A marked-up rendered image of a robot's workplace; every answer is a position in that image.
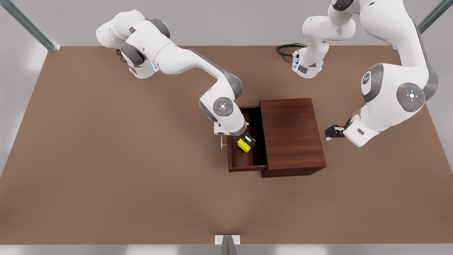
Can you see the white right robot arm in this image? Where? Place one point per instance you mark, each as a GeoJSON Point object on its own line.
{"type": "Point", "coordinates": [177, 58]}

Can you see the silver frame post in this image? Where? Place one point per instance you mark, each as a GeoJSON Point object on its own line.
{"type": "Point", "coordinates": [227, 244]}
{"type": "Point", "coordinates": [28, 24]}
{"type": "Point", "coordinates": [433, 16]}

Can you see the small yellow block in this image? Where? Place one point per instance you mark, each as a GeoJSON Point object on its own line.
{"type": "Point", "coordinates": [244, 145]}

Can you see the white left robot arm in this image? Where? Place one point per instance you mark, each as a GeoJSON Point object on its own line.
{"type": "Point", "coordinates": [393, 92]}

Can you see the dark wooden cabinet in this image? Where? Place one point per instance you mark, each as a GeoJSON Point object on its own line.
{"type": "Point", "coordinates": [290, 136]}

